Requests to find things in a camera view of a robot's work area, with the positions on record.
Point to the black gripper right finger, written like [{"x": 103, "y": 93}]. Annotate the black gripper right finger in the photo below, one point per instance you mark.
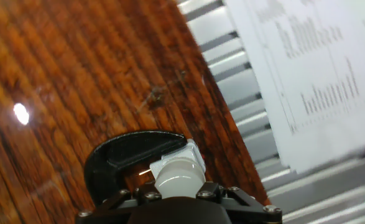
[{"x": 247, "y": 208}]

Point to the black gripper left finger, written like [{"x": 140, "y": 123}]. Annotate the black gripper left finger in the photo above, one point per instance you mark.
[{"x": 110, "y": 208}]

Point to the black C-clamp with steel screw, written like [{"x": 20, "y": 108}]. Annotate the black C-clamp with steel screw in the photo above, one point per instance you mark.
[{"x": 113, "y": 158}]

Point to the white plug socket adapter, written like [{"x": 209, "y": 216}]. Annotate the white plug socket adapter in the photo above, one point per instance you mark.
[{"x": 188, "y": 151}]

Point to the brown wooden board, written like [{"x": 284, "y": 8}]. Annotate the brown wooden board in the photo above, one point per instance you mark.
[{"x": 92, "y": 77}]

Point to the printed white paper sheet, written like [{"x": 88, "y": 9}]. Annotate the printed white paper sheet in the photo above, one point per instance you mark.
[{"x": 309, "y": 77}]

